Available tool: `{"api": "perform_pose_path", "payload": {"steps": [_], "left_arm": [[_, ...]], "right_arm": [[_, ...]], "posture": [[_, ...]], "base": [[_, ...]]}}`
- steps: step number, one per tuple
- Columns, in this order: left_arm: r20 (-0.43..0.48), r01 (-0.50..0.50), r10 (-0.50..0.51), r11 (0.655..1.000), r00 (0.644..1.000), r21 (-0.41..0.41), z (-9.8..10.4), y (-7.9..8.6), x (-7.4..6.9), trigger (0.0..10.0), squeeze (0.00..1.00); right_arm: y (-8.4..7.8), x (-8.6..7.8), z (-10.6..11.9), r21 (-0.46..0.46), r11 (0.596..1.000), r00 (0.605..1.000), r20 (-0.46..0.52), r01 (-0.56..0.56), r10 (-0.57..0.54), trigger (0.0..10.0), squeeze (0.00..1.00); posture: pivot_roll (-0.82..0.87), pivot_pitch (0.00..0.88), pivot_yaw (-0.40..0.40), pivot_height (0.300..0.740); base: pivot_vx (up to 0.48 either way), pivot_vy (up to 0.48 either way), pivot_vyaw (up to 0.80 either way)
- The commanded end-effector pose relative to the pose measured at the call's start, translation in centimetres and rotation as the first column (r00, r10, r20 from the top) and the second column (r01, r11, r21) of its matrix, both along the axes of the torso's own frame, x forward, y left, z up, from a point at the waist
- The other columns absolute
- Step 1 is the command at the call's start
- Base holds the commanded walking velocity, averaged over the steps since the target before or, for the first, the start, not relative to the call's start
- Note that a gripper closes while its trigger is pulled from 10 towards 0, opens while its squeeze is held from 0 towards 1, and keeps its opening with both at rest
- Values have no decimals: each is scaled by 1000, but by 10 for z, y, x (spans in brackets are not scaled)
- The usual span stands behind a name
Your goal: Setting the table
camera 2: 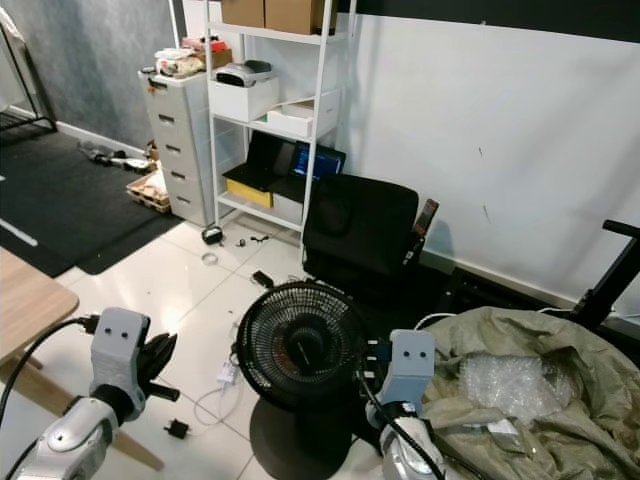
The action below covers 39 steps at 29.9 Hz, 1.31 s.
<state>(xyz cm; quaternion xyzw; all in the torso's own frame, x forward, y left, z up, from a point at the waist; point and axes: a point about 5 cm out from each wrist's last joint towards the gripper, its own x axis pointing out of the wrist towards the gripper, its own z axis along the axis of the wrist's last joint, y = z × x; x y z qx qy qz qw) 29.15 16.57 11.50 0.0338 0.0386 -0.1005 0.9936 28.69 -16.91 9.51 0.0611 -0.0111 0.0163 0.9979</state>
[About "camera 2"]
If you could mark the black office chair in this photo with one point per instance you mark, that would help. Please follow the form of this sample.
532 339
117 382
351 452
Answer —
360 235

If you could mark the white storage bin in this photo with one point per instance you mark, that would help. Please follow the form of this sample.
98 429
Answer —
242 100

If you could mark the olive green fabric bag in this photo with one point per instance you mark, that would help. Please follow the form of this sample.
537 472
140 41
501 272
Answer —
540 440

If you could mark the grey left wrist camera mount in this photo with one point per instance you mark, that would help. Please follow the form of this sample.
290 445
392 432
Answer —
117 345

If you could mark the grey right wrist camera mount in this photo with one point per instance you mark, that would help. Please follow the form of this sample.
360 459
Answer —
410 365

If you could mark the white flat tray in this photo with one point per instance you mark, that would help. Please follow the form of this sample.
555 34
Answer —
300 118

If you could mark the grey plastic drawer cabinet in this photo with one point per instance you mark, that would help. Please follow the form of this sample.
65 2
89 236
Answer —
180 140

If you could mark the wide brown cardboard box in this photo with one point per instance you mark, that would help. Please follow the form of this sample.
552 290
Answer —
295 15

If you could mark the light wooden table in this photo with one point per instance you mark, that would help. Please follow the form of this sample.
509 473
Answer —
25 300

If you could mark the black power adapter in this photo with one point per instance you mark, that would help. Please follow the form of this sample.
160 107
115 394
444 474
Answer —
177 430

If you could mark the small brown cardboard box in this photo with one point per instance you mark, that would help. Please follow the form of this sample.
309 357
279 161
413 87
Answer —
242 12

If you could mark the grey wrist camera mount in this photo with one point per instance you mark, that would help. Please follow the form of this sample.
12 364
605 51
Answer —
410 365
117 345

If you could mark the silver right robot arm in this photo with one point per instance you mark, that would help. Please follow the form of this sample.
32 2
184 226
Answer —
410 450

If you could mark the grey power tool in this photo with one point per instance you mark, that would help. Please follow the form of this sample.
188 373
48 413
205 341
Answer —
105 155

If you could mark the black floor fan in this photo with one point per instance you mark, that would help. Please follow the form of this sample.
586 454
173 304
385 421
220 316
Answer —
300 345

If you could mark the black laptop dark screen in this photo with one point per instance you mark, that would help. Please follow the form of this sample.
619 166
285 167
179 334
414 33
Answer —
260 165

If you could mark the pile of packaged goods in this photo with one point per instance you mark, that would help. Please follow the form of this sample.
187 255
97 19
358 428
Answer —
185 60

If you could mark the clear bubble wrap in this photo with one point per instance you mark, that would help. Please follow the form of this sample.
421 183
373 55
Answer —
510 385

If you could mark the white metal shelf rack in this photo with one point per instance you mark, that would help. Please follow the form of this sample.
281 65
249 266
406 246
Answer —
320 100

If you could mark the black floor mat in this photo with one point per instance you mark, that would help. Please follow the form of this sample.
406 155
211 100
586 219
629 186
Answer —
70 200

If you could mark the black clothes rack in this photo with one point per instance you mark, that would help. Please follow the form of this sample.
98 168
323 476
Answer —
25 70

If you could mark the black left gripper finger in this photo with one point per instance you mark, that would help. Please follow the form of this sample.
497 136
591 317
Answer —
168 355
150 355

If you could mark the black metal stand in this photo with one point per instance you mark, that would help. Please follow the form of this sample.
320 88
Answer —
605 270

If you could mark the black tape roll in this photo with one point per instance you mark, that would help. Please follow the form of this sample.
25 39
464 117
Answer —
211 234

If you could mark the grey and black printer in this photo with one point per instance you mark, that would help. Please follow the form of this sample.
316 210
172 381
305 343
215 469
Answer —
245 72

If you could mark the yellow flat box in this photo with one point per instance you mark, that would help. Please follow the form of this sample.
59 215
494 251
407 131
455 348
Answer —
248 194

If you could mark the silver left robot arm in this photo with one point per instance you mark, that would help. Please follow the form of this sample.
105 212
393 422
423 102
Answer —
75 440

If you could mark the black laptop lit screen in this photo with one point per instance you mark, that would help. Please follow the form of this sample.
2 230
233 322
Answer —
315 162

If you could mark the white power strip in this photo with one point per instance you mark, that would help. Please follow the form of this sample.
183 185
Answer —
226 373

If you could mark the small wooden crate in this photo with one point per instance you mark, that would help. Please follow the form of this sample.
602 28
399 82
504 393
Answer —
150 190

